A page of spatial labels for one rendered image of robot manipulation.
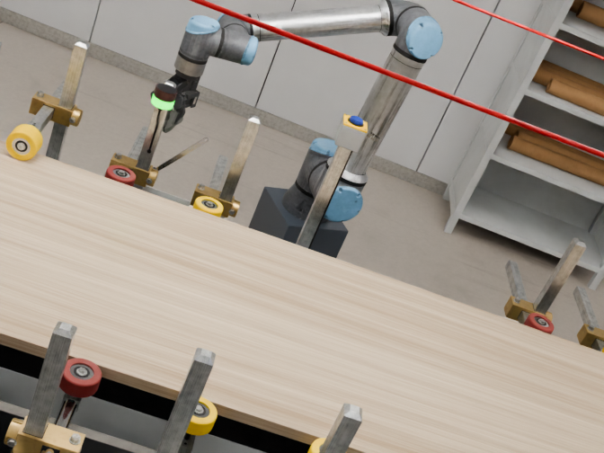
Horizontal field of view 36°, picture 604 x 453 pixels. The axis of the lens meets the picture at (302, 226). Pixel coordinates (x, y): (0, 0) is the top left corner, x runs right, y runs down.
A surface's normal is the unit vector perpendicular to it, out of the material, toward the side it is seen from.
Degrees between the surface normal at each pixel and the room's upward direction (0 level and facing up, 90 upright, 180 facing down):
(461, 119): 90
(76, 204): 0
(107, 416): 90
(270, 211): 90
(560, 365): 0
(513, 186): 90
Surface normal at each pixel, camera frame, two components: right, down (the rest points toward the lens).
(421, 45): 0.25, 0.45
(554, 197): -0.11, 0.47
